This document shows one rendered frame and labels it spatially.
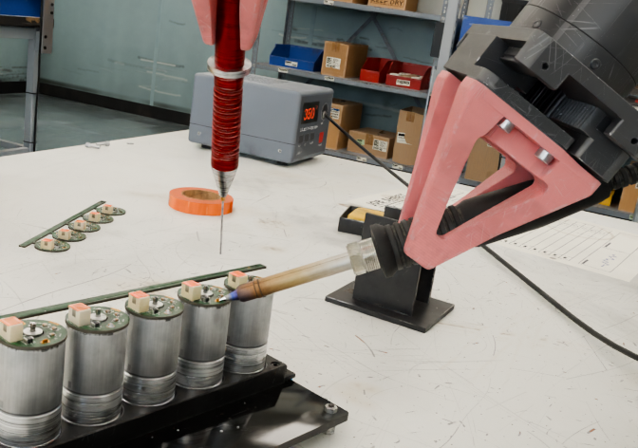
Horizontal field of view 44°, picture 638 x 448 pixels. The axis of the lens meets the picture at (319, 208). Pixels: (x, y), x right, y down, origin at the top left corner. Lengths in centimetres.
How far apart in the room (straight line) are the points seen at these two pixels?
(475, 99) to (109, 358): 17
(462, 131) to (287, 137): 66
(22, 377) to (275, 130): 70
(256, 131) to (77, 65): 548
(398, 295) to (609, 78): 26
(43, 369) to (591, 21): 24
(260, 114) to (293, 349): 55
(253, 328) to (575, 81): 18
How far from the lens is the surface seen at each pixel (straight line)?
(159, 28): 597
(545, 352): 54
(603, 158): 32
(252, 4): 27
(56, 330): 32
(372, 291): 54
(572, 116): 33
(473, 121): 31
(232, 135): 30
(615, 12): 33
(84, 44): 638
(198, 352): 36
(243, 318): 37
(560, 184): 33
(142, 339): 34
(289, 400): 39
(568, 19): 33
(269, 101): 97
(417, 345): 50
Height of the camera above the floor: 94
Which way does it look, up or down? 14 degrees down
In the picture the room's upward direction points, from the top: 8 degrees clockwise
